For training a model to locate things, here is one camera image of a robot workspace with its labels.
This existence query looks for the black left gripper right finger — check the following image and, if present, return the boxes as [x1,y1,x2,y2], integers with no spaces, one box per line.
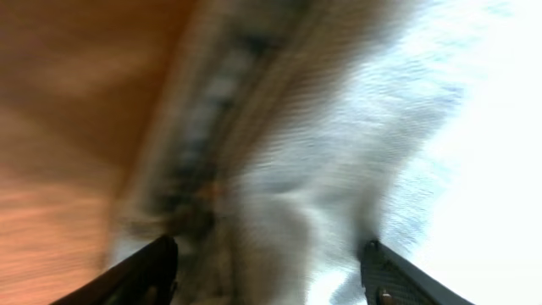
[358,240,473,305]

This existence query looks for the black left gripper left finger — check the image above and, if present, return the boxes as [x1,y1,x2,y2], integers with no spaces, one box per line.
[52,236,179,305]

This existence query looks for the light blue denim jeans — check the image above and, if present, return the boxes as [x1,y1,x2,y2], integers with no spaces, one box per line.
[111,1,462,304]

